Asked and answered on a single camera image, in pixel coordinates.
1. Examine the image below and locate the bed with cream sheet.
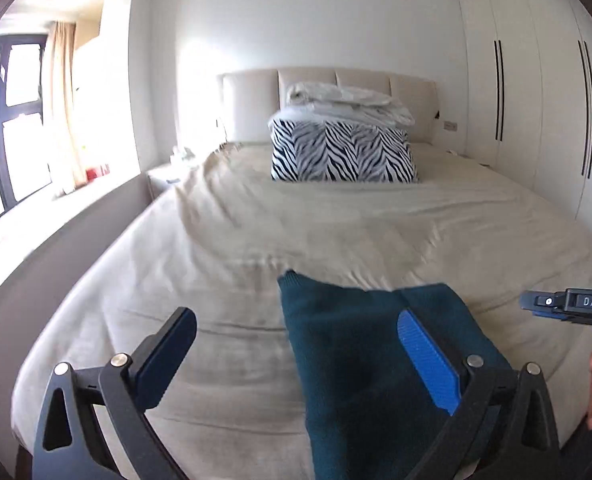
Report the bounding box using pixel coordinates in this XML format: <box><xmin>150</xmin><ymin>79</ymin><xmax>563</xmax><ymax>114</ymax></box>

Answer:
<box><xmin>11</xmin><ymin>142</ymin><xmax>592</xmax><ymax>480</ymax></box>

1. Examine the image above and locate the folded white duvet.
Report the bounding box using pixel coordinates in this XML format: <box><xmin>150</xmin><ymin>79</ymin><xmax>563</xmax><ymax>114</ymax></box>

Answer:
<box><xmin>271</xmin><ymin>80</ymin><xmax>417</xmax><ymax>128</ymax></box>

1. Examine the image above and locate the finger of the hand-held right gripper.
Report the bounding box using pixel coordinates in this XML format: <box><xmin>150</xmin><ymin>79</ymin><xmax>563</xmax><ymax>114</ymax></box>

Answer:
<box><xmin>519</xmin><ymin>288</ymin><xmax>569</xmax><ymax>320</ymax></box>

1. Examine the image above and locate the dark teal knit sweater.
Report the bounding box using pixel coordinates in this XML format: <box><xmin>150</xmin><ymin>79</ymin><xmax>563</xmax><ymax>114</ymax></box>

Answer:
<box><xmin>277</xmin><ymin>269</ymin><xmax>516</xmax><ymax>480</ymax></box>

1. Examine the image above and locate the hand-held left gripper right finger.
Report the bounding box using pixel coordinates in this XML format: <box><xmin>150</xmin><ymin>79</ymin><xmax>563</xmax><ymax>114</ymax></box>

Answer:
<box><xmin>397</xmin><ymin>308</ymin><xmax>562</xmax><ymax>480</ymax></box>

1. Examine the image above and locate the black wardrobe handle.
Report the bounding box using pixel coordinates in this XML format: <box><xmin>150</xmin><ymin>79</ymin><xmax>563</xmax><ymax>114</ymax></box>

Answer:
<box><xmin>498</xmin><ymin>40</ymin><xmax>506</xmax><ymax>142</ymax></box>
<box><xmin>493</xmin><ymin>40</ymin><xmax>500</xmax><ymax>141</ymax></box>
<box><xmin>584</xmin><ymin>40</ymin><xmax>592</xmax><ymax>179</ymax></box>
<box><xmin>577</xmin><ymin>40</ymin><xmax>590</xmax><ymax>177</ymax></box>

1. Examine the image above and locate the cream padded headboard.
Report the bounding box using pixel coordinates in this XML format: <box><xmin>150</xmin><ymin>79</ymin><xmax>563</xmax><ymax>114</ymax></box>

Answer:
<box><xmin>217</xmin><ymin>66</ymin><xmax>439</xmax><ymax>146</ymax></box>

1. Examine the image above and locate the white nightstand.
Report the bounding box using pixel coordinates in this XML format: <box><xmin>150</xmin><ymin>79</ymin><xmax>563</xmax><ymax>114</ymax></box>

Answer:
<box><xmin>146</xmin><ymin>162</ymin><xmax>201</xmax><ymax>202</ymax></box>

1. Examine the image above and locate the white wardrobe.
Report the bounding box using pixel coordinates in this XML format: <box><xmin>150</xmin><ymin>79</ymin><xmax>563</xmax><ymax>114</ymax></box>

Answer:
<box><xmin>458</xmin><ymin>0</ymin><xmax>592</xmax><ymax>241</ymax></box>

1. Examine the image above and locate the beige curtain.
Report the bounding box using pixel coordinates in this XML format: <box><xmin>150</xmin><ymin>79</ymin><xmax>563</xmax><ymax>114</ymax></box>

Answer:
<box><xmin>43</xmin><ymin>21</ymin><xmax>89</xmax><ymax>193</ymax></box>

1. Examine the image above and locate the zebra print pillow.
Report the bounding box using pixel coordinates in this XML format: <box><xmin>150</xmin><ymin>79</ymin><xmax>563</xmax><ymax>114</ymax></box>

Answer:
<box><xmin>270</xmin><ymin>112</ymin><xmax>421</xmax><ymax>183</ymax></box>

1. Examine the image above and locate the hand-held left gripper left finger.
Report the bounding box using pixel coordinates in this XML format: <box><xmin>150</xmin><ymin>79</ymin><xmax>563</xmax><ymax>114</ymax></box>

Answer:
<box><xmin>31</xmin><ymin>306</ymin><xmax>199</xmax><ymax>480</ymax></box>

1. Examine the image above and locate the black framed window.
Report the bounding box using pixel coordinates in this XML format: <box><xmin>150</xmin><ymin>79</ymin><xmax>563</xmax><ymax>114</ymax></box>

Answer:
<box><xmin>0</xmin><ymin>32</ymin><xmax>52</xmax><ymax>238</ymax></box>

